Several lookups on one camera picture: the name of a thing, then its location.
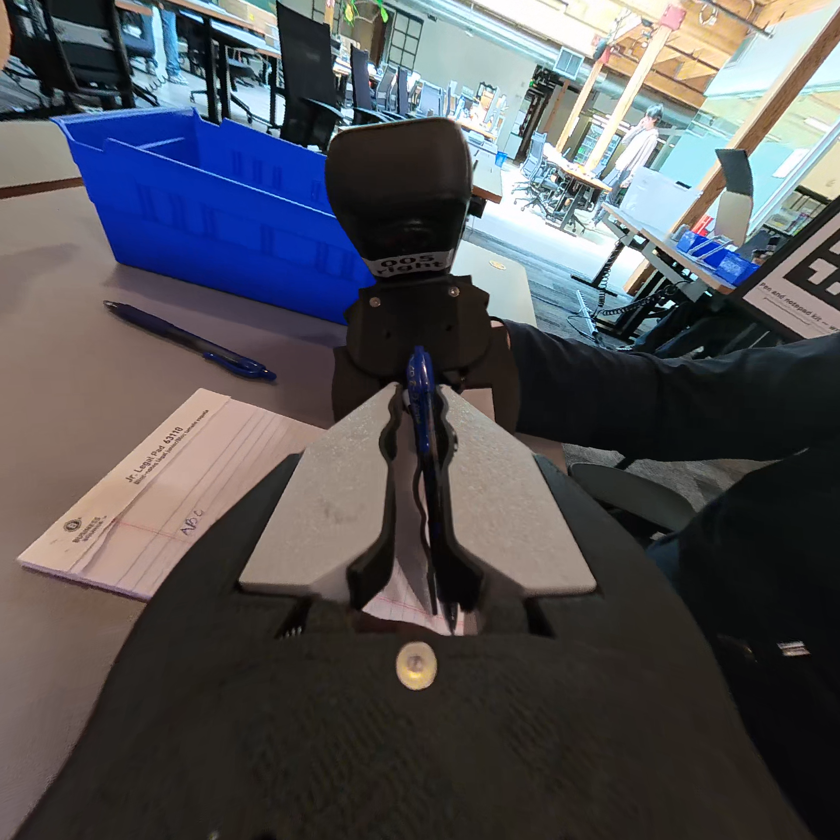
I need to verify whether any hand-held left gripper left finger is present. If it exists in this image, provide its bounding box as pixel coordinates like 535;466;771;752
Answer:
238;382;404;611

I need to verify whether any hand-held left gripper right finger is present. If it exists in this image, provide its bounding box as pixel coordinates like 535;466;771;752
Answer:
436;382;599;611

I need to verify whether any blue clear-barrel gel pen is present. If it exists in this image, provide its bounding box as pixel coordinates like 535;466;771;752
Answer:
403;346;463;634

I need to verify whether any white lined legal pad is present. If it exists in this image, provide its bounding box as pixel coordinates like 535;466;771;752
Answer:
16;388;476;636

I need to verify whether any person's right forearm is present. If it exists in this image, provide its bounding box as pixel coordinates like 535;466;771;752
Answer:
502;320;840;462

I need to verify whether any wood edged desk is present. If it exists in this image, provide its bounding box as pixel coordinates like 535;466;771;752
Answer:
469;154;505;204

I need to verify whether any wooden top desk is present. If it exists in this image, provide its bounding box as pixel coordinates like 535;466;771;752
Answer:
561;161;614;234
600;202;746;329

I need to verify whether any black office chair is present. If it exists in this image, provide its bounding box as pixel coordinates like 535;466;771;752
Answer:
276;0;347;153
13;0;158;112
350;46;395;126

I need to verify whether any black chair armrest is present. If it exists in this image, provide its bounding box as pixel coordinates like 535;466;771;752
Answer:
570;462;697;534

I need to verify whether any grey mesh office chair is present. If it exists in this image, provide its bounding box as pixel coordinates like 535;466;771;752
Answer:
512;131;559;211

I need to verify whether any blue plastic bin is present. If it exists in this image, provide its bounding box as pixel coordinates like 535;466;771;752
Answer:
51;107;378;326

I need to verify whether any dark blue retractable pen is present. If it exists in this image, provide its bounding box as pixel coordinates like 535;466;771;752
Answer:
103;300;277;383

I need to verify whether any white box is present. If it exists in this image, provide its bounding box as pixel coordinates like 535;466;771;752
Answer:
619;166;704;238

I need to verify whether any person's dark clothed body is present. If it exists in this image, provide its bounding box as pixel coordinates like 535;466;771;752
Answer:
646;446;840;840

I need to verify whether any open cardboard box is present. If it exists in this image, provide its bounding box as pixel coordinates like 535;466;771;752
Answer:
714;148;756;247

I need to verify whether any framed marker sign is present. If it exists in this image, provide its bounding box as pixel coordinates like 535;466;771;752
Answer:
742;196;840;340

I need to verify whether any wooden support post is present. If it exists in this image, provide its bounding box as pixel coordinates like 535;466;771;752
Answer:
556;7;686;155
623;13;840;296

